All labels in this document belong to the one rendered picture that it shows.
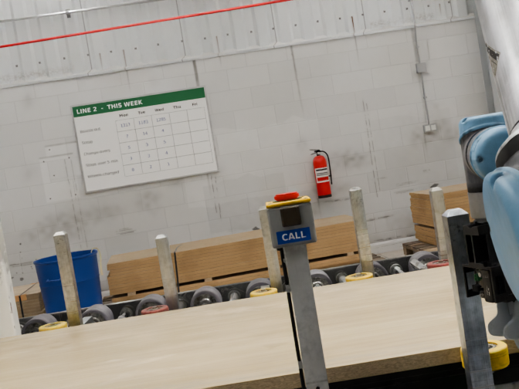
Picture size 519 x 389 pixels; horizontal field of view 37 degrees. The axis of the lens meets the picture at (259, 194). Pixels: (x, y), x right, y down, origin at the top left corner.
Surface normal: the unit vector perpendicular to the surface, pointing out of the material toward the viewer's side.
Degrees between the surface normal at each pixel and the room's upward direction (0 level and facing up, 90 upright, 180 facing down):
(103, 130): 90
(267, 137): 90
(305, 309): 90
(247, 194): 90
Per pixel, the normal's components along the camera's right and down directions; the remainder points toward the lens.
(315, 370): 0.00, 0.05
